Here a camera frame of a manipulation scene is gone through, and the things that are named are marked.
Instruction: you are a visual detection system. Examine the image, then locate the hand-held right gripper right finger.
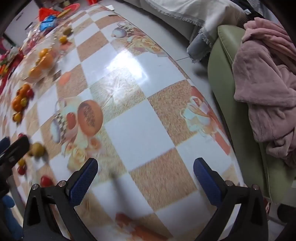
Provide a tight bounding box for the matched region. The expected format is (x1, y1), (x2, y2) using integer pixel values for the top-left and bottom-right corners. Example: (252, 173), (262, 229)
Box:
(194, 158), (269, 241)

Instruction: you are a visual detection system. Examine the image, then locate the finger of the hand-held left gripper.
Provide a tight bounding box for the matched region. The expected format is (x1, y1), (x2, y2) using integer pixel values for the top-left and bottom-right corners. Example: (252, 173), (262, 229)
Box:
(0, 137), (10, 154)
(0, 136), (30, 172)

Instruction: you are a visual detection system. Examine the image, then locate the checkered printed tablecloth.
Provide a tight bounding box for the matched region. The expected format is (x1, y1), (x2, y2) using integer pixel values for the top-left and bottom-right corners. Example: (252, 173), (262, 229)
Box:
(0, 5), (245, 241)

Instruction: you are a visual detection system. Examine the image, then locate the pink fleece blanket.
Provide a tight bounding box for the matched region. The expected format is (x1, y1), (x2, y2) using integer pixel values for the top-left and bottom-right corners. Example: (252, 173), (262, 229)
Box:
(232, 17), (296, 167)

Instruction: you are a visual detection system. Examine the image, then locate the red plate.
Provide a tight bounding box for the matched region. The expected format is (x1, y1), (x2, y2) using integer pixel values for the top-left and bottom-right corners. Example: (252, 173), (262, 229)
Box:
(60, 3), (80, 12)

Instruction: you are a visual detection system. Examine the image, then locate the pile of red packages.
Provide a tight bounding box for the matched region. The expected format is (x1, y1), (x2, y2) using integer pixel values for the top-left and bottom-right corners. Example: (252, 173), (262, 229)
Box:
(0, 37), (26, 93)

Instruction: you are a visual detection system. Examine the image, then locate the clear glass bowl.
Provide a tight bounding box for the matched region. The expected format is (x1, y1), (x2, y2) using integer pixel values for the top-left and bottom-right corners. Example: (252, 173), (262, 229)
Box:
(23, 42), (62, 82)

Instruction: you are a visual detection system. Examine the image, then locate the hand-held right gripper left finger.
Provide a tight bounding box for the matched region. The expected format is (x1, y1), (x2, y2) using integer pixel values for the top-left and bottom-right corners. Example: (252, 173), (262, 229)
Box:
(23, 158), (99, 241)

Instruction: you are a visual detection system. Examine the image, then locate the green sofa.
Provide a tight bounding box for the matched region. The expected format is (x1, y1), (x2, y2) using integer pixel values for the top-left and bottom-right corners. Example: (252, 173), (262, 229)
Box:
(208, 25), (296, 205)

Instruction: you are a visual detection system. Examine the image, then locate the blue snack packet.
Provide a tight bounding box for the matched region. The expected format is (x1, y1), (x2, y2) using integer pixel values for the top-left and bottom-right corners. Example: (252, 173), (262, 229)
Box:
(39, 17), (58, 32)

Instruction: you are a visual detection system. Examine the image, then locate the light grey fringed blanket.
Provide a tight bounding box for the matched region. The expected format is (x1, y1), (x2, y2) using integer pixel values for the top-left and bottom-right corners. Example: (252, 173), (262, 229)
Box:
(122, 0), (245, 47)

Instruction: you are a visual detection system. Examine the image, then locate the red plastic bag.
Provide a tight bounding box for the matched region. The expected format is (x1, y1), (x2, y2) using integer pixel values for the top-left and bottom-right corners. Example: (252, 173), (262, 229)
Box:
(38, 8), (61, 22)

